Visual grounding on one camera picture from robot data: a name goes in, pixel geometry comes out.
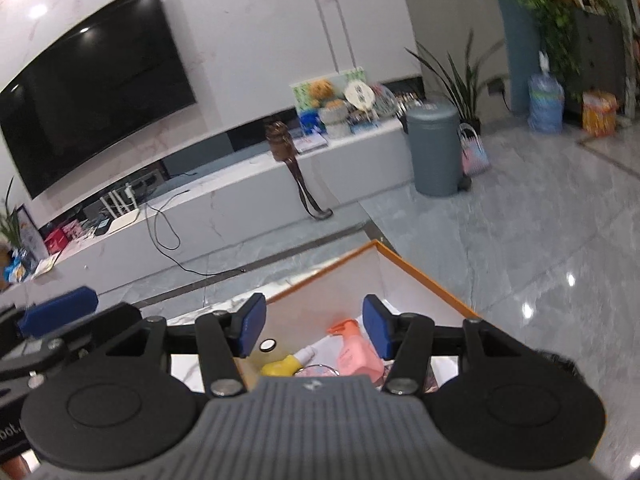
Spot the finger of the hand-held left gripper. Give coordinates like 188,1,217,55
0,286,100,342
0,302,146,386

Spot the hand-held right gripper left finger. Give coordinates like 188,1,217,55
105,292,267,398

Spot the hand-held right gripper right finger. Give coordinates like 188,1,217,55
362,294,521,396

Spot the pink spray bottle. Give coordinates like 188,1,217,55
327,319,386,386

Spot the yellow capped bottle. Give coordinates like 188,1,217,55
260,346,318,377

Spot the orange cardboard box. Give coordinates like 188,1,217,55
240,240,483,396

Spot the round pink tin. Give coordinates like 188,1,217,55
295,364,341,378

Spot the blue snack bag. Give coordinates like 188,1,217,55
2,250,36,283

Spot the red box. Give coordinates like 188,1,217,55
44,227,71,256

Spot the framed picture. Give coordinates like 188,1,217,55
15,205,48,263

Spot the small leafy plant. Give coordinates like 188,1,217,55
0,177,26,253

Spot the white router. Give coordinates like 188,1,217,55
100,185,141,233

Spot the white marble television console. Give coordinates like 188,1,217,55
0,77,426,301

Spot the grey trash can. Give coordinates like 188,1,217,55
404,102,471,197

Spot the brown leather bag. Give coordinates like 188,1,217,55
266,120,333,222

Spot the pink and blue woven bag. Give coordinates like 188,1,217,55
457,122,491,176

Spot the blue printed box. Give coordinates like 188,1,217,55
299,110,328,136

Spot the black television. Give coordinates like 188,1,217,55
0,0,197,200

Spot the round paper fan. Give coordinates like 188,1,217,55
344,81,376,112

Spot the orange stuffed toy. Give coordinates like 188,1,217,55
307,79,335,108

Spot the long-leaf potted plant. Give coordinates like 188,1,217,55
405,30,506,133

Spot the blue water jug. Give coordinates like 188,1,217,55
527,52,566,135

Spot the colourful printed carton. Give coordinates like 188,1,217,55
581,91,618,137

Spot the dark grey cabinet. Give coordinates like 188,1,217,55
570,7,631,121

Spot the green climbing plant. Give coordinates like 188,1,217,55
515,0,621,91

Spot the black cable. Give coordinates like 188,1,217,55
144,189,247,277

